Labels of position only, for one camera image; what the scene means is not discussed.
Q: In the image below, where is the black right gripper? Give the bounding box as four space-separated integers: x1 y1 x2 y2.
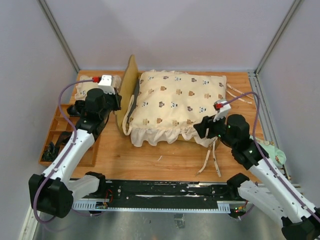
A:
193 110 236 148

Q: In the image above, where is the wooden pet bed frame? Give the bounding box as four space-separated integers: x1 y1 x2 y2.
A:
114 54 222 148

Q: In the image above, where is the cream animal print mattress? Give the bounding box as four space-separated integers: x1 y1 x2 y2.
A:
123 69 255 178

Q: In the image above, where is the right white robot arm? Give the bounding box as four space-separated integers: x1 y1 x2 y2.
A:
194 114 320 240

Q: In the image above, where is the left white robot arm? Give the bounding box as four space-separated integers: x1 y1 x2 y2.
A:
28 87 122 220

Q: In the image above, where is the small animal print pillow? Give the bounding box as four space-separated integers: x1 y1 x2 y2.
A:
74 75 122 101

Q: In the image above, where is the black rolled sock top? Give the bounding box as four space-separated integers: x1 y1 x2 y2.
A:
66 100 85 117

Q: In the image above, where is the wooden compartment tray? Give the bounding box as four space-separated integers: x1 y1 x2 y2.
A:
38 107 100 167

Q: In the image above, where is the dark folded sock middle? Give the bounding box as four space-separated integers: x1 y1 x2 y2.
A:
55 131 72 148

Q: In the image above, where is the mint green cloth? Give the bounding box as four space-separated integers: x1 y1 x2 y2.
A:
257 139 287 167

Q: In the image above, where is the dark patterned sock bottom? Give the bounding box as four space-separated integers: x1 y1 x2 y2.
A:
41 141 60 162

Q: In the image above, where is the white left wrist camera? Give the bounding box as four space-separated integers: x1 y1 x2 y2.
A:
98 74 116 95

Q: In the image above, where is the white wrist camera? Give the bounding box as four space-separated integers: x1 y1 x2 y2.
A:
98 74 116 95
213 99 231 122

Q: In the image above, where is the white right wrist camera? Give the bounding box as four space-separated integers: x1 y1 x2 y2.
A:
213 99 231 122

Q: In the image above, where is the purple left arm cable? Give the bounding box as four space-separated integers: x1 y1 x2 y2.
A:
32 77 101 232

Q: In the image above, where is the white slotted cable duct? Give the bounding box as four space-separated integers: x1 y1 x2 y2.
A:
72 199 231 214

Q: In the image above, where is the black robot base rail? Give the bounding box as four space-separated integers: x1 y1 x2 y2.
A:
101 180 245 207

